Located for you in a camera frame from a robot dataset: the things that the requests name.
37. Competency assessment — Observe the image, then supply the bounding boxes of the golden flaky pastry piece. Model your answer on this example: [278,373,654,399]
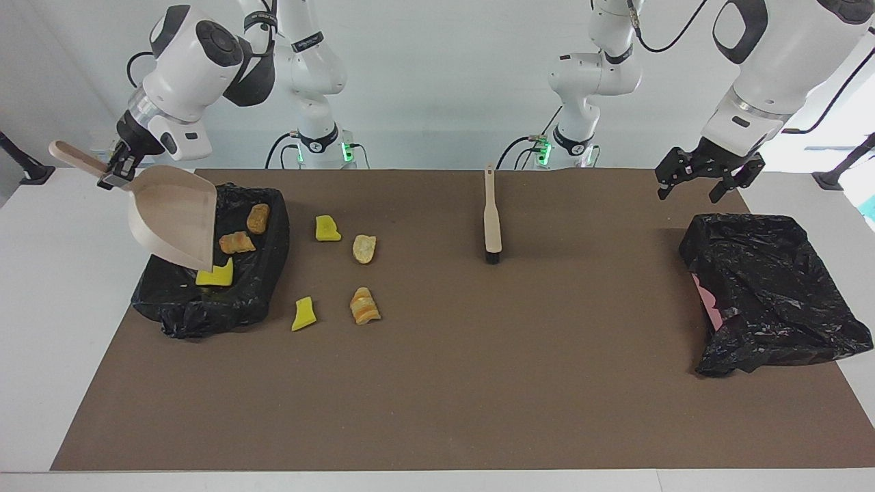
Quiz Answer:
[219,231,256,255]

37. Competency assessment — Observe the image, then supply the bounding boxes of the black arm base cable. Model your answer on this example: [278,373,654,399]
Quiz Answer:
[496,106,565,170]
[265,131,371,169]

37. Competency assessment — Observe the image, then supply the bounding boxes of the large notched yellow sponge piece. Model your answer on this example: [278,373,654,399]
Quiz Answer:
[196,257,234,287]

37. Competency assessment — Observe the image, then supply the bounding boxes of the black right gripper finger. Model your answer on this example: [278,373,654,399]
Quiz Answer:
[97,159,134,191]

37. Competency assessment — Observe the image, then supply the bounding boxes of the black trash bag liner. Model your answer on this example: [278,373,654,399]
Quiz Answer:
[131,183,291,340]

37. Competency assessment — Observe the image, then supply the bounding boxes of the black left arm base cable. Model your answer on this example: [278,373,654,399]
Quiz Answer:
[496,106,565,170]

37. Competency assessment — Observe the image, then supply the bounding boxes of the brown table mat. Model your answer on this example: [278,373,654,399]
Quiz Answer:
[50,169,875,472]

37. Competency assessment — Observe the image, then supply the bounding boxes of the black right arm base cable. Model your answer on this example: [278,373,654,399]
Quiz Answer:
[265,131,371,169]

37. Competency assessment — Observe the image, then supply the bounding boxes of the beige plastic dustpan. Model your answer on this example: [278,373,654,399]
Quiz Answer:
[49,140,218,272]

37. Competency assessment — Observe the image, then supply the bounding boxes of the black trash bag over pink bin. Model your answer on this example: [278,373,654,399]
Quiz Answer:
[678,213,874,378]

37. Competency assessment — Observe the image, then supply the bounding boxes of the beige brush with black bristles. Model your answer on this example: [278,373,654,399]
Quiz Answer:
[483,163,503,265]

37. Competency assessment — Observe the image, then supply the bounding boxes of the pink plastic bin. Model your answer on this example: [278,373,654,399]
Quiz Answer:
[692,273,725,329]

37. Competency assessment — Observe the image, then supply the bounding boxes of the orange striped croissant piece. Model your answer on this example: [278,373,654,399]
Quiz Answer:
[350,287,381,325]

